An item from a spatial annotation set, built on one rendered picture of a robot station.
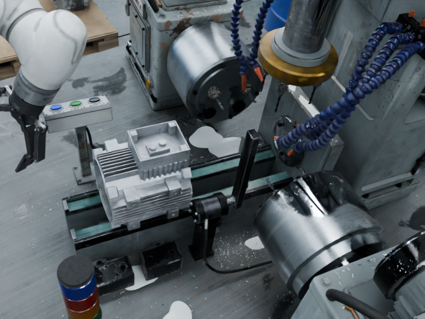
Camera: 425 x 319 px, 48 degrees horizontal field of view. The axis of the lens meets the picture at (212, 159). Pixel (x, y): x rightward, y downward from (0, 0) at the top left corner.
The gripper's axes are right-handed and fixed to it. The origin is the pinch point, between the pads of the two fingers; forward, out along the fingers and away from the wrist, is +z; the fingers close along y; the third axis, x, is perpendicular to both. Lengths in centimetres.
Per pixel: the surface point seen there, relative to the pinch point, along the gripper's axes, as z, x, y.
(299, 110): -44, 42, 43
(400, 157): -50, 56, 72
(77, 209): 1.9, 5.4, 22.9
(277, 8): 1, 231, -14
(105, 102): -15.3, 21.7, 6.8
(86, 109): -12.9, 17.2, 5.3
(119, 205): -15.2, 1.0, 31.0
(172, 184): -23.0, 10.2, 35.6
